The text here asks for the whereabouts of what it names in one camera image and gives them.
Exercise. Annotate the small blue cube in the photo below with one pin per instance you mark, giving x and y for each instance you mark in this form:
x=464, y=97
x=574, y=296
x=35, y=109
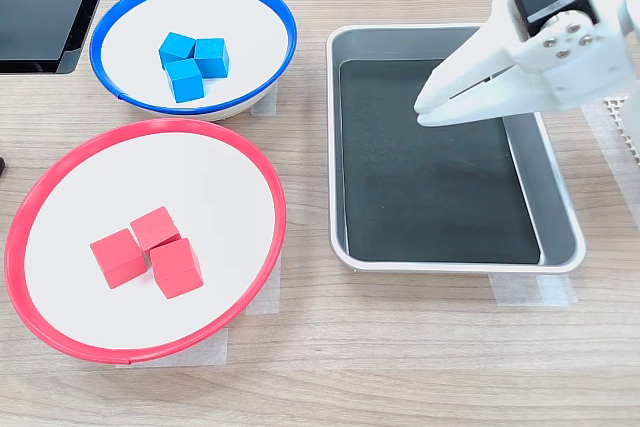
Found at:
x=185, y=81
x=175, y=46
x=212, y=57

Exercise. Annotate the white plate blue rim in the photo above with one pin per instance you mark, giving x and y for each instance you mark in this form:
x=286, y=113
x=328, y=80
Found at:
x=135, y=12

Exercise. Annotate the small red cube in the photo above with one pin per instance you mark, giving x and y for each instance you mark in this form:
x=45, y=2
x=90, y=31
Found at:
x=177, y=269
x=155, y=228
x=117, y=258

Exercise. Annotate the translucent tape sheet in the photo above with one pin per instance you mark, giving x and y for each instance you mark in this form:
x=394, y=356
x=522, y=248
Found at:
x=607, y=157

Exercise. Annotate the steel tray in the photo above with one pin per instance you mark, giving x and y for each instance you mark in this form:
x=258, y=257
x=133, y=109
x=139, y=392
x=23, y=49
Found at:
x=555, y=187

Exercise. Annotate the black tray mat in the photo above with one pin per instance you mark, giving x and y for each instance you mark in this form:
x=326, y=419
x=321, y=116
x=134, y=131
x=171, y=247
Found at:
x=425, y=197

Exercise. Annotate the translucent tape strip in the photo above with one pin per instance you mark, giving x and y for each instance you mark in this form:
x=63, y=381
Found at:
x=200, y=352
x=267, y=292
x=532, y=289
x=267, y=102

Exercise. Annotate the white plate red rim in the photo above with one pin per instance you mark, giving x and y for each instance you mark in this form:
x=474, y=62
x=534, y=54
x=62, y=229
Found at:
x=200, y=187

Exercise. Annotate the black glossy panel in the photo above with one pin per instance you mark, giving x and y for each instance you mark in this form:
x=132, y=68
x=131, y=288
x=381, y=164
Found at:
x=40, y=12

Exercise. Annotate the pale perforated base plate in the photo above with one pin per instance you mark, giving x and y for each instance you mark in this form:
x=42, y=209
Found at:
x=612, y=107

